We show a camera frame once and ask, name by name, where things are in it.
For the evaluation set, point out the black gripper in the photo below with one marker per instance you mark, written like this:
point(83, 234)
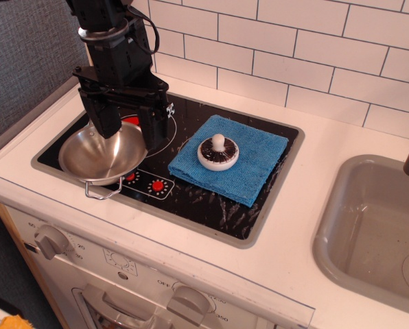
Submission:
point(120, 77)

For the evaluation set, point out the white toy mushroom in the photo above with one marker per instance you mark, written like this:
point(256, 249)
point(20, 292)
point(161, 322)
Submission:
point(218, 153)

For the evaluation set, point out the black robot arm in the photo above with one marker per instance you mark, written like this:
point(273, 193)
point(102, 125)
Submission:
point(105, 9)

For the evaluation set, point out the silver metal pan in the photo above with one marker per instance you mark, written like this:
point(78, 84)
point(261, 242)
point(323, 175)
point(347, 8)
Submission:
point(90, 158)

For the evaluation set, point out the blue folded cloth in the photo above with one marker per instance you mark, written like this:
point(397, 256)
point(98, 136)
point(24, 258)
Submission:
point(259, 152)

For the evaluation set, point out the grey left timer knob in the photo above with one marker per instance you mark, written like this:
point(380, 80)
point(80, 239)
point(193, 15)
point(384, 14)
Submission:
point(50, 241)

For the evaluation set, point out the toy oven door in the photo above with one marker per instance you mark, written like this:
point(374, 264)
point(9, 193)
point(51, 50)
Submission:
point(118, 308)

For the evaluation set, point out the grey oven temperature knob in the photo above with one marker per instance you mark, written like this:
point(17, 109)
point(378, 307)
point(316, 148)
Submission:
point(189, 304)

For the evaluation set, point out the yellow object at corner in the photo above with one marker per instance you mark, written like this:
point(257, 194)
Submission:
point(15, 322)

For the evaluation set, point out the grey toy sink basin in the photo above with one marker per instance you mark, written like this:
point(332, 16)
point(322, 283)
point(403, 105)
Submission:
point(362, 243)

